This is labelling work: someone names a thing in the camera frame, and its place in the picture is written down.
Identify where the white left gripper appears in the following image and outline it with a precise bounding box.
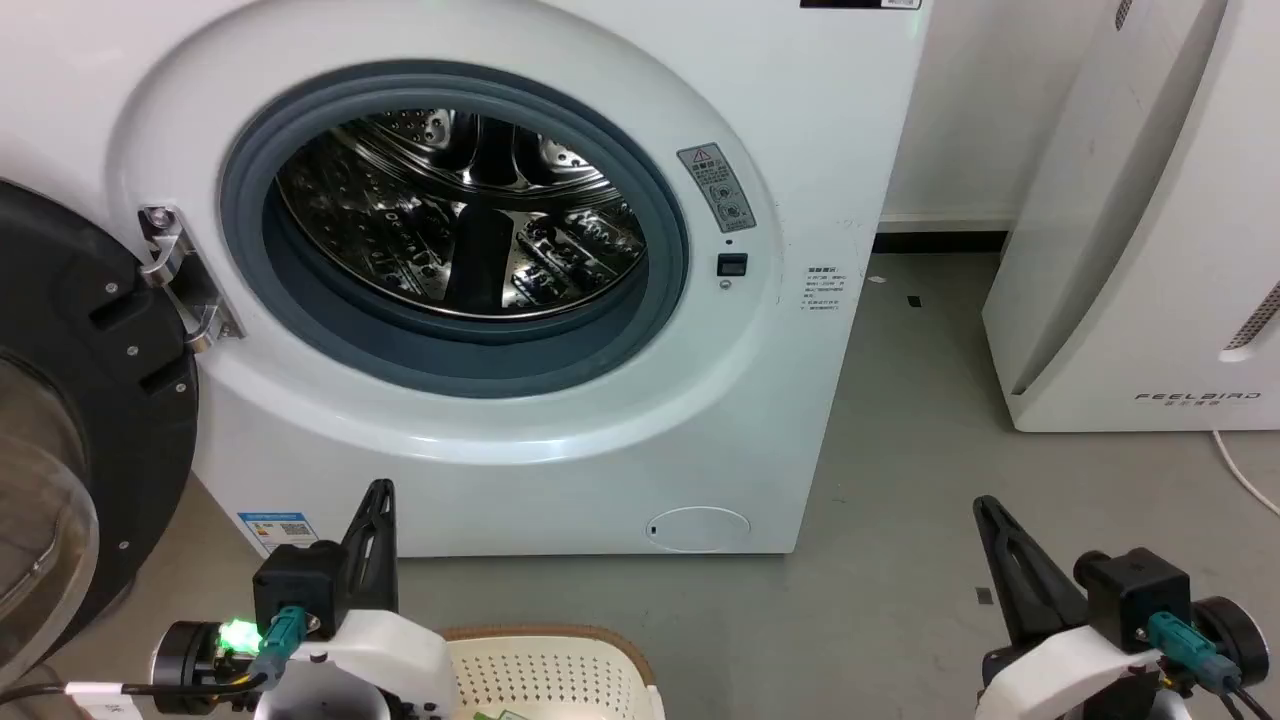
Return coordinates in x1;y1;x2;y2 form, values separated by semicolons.
255;478;459;720

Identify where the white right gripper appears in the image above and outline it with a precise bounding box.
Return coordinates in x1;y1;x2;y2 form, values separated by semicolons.
972;494;1169;720

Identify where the black washing machine door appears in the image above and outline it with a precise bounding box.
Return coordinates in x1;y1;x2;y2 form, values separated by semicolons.
0;178;201;691

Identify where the silver metal door hinge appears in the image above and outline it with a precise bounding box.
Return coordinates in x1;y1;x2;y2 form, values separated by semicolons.
137;204;245;353

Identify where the stainless steel washing machine drum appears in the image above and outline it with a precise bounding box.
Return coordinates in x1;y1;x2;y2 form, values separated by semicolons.
274;106;649;323

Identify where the blue energy label sticker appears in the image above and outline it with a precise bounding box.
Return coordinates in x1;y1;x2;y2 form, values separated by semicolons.
237;511;320;557

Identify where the white front-load washing machine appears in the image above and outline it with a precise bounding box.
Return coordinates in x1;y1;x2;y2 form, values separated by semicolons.
0;0;933;557

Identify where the white laundry basket brown rim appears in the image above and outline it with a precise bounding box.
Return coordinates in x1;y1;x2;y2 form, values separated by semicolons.
437;625;667;720

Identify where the round drain filter cover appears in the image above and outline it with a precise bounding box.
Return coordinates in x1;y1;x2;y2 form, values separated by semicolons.
645;505;752;553

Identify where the white feelbird appliance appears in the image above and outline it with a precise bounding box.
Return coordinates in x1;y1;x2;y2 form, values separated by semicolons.
981;0;1280;434

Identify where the grey rubber door gasket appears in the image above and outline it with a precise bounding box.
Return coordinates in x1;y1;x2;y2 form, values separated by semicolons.
219;60;691;400

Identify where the teal left camera cable plug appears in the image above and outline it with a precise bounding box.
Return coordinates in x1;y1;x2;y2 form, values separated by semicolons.
248;604;309;688

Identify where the teal camera cable plug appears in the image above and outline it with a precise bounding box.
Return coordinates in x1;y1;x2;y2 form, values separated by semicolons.
1147;611;1243;693
248;604;309;688

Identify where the teal right camera cable plug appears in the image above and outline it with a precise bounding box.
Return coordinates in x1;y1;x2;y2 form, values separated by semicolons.
1147;611;1243;693

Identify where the white power cable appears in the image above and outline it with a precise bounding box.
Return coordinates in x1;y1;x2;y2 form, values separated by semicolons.
1212;430;1280;519

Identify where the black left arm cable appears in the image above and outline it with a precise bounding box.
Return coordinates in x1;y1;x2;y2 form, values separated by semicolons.
0;672;269;704

